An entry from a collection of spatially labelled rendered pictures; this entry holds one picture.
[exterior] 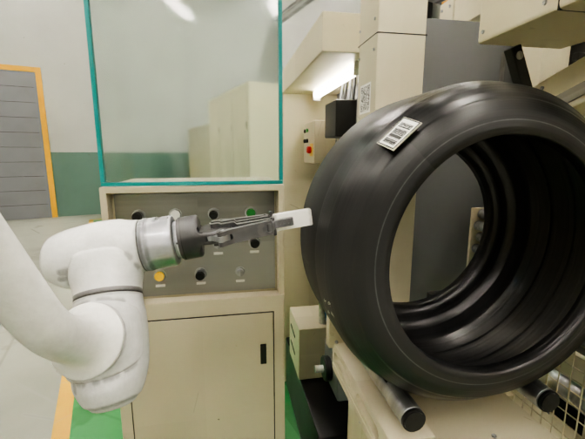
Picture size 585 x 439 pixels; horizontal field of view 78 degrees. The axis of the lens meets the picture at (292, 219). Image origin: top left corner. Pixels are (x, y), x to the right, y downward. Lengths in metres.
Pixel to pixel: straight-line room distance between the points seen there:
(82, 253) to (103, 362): 0.17
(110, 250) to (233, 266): 0.67
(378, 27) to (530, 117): 0.46
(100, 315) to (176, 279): 0.71
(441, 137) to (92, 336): 0.56
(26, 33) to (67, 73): 0.94
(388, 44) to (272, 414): 1.23
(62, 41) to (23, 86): 1.23
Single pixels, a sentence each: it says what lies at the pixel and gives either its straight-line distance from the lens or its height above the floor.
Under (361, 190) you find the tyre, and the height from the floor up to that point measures 1.31.
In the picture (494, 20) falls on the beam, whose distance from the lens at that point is 1.08.
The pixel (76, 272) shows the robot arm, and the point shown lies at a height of 1.19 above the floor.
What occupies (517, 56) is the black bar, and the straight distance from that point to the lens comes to 1.10.
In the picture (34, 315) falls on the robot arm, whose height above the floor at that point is 1.20.
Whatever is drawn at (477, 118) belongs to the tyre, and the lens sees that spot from 0.64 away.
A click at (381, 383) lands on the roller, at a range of 0.82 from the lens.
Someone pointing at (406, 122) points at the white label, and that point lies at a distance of 0.60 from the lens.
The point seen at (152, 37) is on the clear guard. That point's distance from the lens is 1.23.
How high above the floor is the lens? 1.37
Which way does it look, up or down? 10 degrees down
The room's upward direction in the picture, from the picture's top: straight up
